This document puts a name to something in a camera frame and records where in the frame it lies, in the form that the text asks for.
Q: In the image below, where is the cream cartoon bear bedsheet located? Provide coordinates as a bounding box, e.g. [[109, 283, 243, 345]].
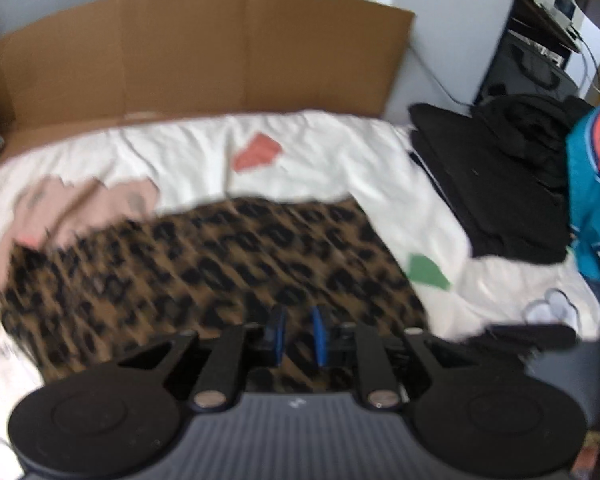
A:
[[0, 108, 600, 480]]

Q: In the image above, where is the black bag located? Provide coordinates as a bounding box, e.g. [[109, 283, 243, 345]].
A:
[[408, 94, 592, 264]]

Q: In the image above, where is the leopard print skirt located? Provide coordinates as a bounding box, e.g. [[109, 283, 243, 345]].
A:
[[0, 197, 427, 392]]

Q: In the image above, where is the brown cardboard sheet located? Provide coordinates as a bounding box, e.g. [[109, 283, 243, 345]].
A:
[[0, 0, 415, 155]]

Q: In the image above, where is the teal printed garment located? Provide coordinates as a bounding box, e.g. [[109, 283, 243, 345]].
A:
[[567, 106, 600, 281]]

